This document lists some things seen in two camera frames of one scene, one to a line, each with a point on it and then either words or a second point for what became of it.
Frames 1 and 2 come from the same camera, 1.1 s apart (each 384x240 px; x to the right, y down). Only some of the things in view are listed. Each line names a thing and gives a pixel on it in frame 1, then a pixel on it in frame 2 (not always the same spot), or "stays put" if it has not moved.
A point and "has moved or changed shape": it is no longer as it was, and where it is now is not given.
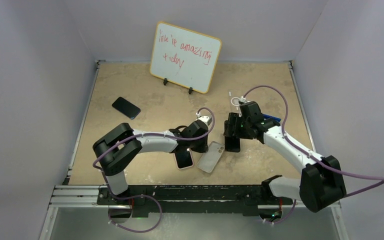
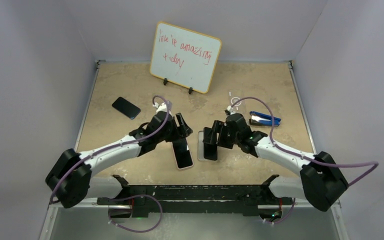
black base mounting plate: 192,199 stays put
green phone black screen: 183,159 stays put
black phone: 126,108 stays put
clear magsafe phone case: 234,96 stays put
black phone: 232,144 has moved or changed shape
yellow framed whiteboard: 184,57 stays put
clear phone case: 208,161 has moved or changed shape
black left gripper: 202,148 to 182,131
